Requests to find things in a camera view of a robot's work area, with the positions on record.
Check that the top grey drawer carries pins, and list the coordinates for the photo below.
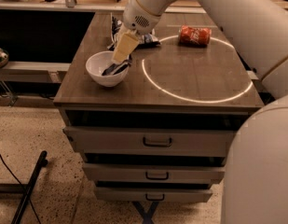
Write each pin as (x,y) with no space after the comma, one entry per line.
(196,143)

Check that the black stand leg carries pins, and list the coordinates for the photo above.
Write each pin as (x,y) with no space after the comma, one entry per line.
(25,190)

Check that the grey drawer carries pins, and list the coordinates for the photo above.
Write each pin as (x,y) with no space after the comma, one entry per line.
(154,195)
(196,143)
(153,174)

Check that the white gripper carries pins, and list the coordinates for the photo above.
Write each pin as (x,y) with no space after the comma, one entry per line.
(138,19)

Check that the middle grey drawer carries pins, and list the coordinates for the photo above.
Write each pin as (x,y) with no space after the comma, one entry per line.
(153,174)

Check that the blue white chip bag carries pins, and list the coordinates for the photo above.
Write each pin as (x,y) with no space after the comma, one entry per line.
(145,41)

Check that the red soda can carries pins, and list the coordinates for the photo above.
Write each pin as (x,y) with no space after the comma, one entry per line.
(194,36)

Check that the grey drawer cabinet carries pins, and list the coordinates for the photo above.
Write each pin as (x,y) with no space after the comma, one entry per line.
(171,87)

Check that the dark blue rxbar wrapper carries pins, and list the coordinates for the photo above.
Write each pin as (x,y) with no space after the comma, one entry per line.
(115,69)

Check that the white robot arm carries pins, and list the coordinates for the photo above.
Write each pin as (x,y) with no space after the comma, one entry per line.
(256,179)

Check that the plate with items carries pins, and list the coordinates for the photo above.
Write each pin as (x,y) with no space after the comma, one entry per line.
(3,57)

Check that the white ceramic bowl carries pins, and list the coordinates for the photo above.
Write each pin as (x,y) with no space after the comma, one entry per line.
(97,63)

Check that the bottom grey drawer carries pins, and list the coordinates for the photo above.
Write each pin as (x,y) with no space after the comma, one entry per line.
(154,195)

